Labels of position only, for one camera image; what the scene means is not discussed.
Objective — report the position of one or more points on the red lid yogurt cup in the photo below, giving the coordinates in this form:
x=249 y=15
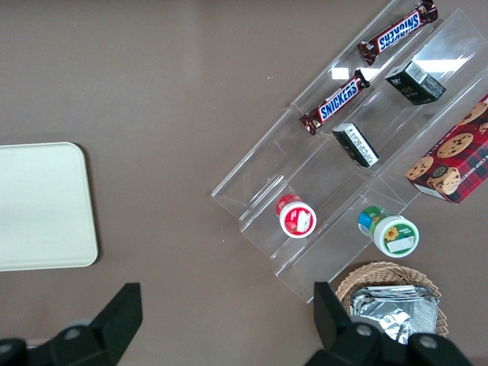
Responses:
x=297 y=219

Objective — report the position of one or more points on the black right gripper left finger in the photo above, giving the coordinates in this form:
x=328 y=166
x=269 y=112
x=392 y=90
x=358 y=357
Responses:
x=110 y=328

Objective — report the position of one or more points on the silver foil packets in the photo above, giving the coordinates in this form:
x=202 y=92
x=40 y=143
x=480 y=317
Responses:
x=396 y=312

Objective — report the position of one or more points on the beige rectangular tray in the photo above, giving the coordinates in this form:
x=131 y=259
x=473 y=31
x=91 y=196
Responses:
x=42 y=206

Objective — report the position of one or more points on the small dark green box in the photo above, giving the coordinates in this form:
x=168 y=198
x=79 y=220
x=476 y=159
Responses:
x=415 y=82
x=356 y=145

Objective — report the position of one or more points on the light wicker basket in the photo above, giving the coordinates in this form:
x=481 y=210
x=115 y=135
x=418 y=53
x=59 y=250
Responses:
x=381 y=272

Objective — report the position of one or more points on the green lid yogurt cup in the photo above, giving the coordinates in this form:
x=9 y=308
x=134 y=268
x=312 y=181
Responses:
x=392 y=232

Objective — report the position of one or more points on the clear acrylic stepped display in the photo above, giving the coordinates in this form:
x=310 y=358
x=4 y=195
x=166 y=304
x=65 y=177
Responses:
x=267 y=183

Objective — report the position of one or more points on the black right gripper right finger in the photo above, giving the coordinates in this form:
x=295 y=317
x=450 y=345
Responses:
x=339 y=331

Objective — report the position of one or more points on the Snickers chocolate bar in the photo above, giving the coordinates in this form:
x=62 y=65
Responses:
x=398 y=32
x=337 y=101

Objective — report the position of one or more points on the red tartan cookie box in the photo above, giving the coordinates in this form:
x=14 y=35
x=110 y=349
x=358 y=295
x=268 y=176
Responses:
x=453 y=164

